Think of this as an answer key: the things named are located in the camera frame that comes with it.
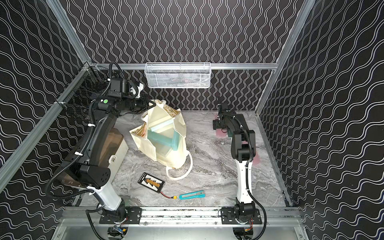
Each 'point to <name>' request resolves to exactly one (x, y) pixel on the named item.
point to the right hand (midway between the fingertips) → (222, 125)
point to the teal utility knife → (198, 194)
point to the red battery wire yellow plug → (174, 197)
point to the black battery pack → (151, 182)
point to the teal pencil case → (173, 142)
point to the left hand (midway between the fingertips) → (154, 99)
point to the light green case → (163, 126)
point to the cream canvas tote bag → (162, 134)
